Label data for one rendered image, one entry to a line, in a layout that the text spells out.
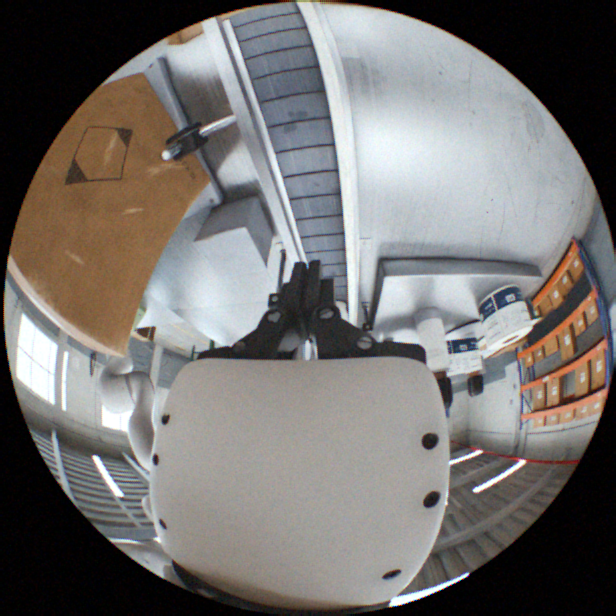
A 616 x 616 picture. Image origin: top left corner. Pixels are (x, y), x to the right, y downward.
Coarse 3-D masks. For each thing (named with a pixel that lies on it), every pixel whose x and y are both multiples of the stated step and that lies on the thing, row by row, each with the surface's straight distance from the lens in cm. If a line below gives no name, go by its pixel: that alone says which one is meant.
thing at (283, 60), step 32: (256, 32) 29; (288, 32) 28; (256, 64) 27; (288, 64) 26; (288, 96) 26; (320, 96) 25; (288, 128) 26; (320, 128) 26; (288, 160) 27; (320, 160) 27; (288, 192) 29; (320, 192) 29; (320, 224) 32; (320, 256) 38
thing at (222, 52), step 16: (208, 32) 22; (224, 32) 22; (224, 48) 20; (224, 64) 19; (224, 80) 18; (240, 80) 19; (240, 96) 18; (240, 112) 18; (240, 128) 18; (256, 128) 18; (256, 144) 18; (256, 160) 19; (272, 176) 19; (272, 192) 20; (272, 208) 21; (288, 224) 22; (288, 240) 24; (288, 256) 26
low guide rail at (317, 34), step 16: (304, 16) 25; (320, 32) 24; (320, 48) 23; (320, 64) 22; (336, 80) 22; (336, 96) 22; (336, 112) 22; (336, 128) 22; (336, 144) 23; (352, 208) 26; (352, 224) 28; (352, 240) 30; (352, 256) 33; (352, 272) 36; (352, 288) 40; (352, 304) 45; (352, 320) 53
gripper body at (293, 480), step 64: (192, 384) 8; (256, 384) 6; (320, 384) 6; (384, 384) 6; (192, 448) 7; (256, 448) 6; (320, 448) 5; (384, 448) 5; (448, 448) 6; (192, 512) 7; (256, 512) 5; (320, 512) 5; (384, 512) 5; (192, 576) 9; (256, 576) 7; (320, 576) 6; (384, 576) 7
